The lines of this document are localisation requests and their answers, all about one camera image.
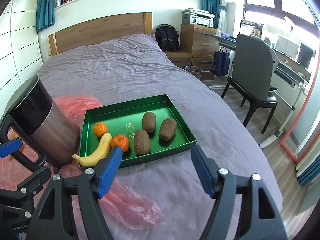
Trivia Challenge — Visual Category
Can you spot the black backpack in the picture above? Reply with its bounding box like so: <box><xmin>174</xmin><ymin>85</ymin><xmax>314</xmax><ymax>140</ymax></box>
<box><xmin>155</xmin><ymin>24</ymin><xmax>180</xmax><ymax>52</ymax></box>

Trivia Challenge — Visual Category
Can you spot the wooden drawer cabinet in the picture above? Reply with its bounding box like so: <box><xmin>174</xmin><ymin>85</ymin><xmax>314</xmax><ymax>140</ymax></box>
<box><xmin>165</xmin><ymin>23</ymin><xmax>220</xmax><ymax>81</ymax></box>

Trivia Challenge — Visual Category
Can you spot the grey printer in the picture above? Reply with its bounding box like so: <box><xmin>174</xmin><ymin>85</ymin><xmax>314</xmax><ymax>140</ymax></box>
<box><xmin>182</xmin><ymin>8</ymin><xmax>215</xmax><ymax>28</ymax></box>

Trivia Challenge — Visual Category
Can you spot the small waste bin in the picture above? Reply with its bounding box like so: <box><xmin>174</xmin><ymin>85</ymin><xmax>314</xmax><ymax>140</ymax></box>
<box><xmin>184</xmin><ymin>65</ymin><xmax>203</xmax><ymax>80</ymax></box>

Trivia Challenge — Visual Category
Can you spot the black monitor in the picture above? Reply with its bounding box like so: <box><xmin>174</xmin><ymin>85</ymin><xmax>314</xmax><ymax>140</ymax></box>
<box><xmin>297</xmin><ymin>43</ymin><xmax>314</xmax><ymax>69</ymax></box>

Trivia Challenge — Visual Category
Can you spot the teal left curtain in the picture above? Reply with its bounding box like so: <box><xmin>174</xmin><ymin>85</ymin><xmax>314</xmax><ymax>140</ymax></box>
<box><xmin>36</xmin><ymin>0</ymin><xmax>55</xmax><ymax>33</ymax></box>

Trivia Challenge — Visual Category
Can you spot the green tray box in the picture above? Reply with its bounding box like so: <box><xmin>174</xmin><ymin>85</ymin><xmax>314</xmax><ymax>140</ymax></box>
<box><xmin>78</xmin><ymin>94</ymin><xmax>196</xmax><ymax>168</ymax></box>

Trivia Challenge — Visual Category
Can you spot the dark blue tote bag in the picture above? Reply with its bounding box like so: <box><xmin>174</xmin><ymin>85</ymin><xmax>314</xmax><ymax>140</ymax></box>
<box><xmin>211</xmin><ymin>47</ymin><xmax>230</xmax><ymax>76</ymax></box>

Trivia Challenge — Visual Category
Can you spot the grey office chair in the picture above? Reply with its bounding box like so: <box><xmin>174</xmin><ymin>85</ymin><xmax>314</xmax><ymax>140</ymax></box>
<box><xmin>221</xmin><ymin>34</ymin><xmax>278</xmax><ymax>133</ymax></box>

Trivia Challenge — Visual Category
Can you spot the mandarin orange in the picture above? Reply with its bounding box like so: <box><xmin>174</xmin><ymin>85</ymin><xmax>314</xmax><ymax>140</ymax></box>
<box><xmin>93</xmin><ymin>122</ymin><xmax>108</xmax><ymax>138</ymax></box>
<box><xmin>111</xmin><ymin>134</ymin><xmax>130</xmax><ymax>153</ymax></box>
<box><xmin>7</xmin><ymin>128</ymin><xmax>26</xmax><ymax>158</ymax></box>

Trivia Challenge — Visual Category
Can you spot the pink plastic sheet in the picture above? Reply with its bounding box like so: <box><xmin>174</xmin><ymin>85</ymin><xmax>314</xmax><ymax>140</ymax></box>
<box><xmin>1</xmin><ymin>95</ymin><xmax>165</xmax><ymax>230</ymax></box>

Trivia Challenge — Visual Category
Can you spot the steel thermos jug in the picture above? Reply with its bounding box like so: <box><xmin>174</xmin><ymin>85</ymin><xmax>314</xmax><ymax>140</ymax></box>
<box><xmin>1</xmin><ymin>75</ymin><xmax>80</xmax><ymax>172</ymax></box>

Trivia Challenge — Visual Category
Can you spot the glass top desk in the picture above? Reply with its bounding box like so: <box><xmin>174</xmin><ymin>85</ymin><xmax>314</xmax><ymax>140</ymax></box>
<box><xmin>203</xmin><ymin>32</ymin><xmax>311</xmax><ymax>149</ymax></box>

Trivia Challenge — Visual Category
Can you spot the yellow banana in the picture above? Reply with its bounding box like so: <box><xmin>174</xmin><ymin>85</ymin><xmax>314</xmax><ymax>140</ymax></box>
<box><xmin>72</xmin><ymin>132</ymin><xmax>112</xmax><ymax>167</ymax></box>

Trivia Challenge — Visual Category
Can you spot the wooden headboard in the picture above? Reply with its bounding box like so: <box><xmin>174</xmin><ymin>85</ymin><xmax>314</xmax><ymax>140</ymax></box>
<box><xmin>48</xmin><ymin>12</ymin><xmax>153</xmax><ymax>56</ymax></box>

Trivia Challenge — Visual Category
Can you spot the brown kiwi fruit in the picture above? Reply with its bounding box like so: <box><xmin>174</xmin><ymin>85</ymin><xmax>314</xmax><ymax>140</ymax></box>
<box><xmin>158</xmin><ymin>118</ymin><xmax>177</xmax><ymax>141</ymax></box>

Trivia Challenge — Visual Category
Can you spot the brown kiwi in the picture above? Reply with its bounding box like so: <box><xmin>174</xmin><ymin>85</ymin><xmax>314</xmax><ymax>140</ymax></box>
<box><xmin>142</xmin><ymin>112</ymin><xmax>156</xmax><ymax>133</ymax></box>
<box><xmin>133</xmin><ymin>129</ymin><xmax>151</xmax><ymax>155</ymax></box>

